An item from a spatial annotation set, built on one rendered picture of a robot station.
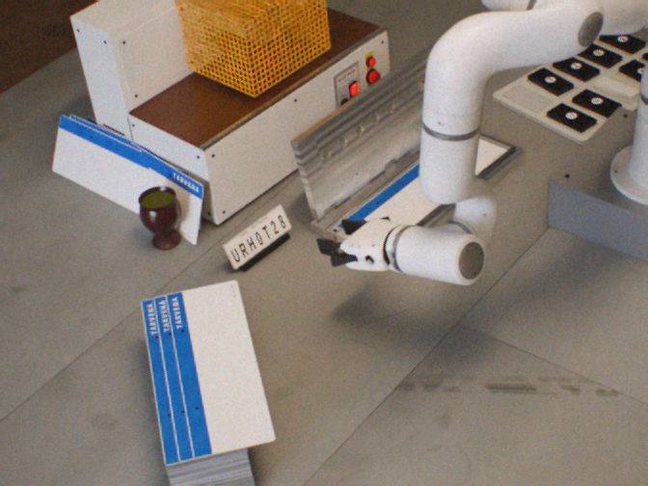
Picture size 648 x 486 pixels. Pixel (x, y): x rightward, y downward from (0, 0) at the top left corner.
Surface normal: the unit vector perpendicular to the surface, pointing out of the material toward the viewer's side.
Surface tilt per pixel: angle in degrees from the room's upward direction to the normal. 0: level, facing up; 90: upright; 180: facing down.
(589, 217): 90
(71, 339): 0
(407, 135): 79
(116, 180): 63
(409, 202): 0
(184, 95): 0
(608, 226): 90
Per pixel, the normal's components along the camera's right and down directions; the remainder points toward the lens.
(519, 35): -0.10, 0.40
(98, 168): -0.62, 0.12
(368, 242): -0.39, -0.77
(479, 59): 0.31, 0.28
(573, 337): -0.10, -0.77
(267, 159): 0.73, 0.37
